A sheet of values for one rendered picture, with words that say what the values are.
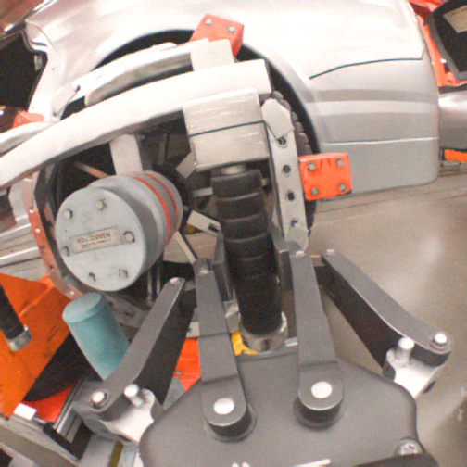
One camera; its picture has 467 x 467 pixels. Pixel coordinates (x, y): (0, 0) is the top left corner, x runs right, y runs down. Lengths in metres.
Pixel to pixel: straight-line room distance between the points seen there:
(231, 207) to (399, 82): 0.76
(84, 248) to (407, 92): 0.88
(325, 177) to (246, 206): 0.26
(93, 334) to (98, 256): 0.17
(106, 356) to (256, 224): 0.36
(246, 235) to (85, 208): 0.19
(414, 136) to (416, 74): 0.22
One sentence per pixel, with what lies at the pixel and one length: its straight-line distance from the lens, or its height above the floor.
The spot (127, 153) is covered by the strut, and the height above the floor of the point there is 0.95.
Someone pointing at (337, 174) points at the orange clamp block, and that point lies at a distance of 0.41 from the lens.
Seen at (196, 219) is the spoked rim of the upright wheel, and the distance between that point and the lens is 0.50.
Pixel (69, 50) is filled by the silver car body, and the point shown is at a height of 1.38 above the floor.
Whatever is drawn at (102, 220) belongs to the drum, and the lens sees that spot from 0.28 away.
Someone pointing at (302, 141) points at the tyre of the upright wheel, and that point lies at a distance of 0.48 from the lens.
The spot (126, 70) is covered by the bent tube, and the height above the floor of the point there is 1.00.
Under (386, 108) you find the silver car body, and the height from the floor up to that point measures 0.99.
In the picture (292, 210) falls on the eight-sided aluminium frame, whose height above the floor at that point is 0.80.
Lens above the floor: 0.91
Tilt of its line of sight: 18 degrees down
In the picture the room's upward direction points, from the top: 12 degrees counter-clockwise
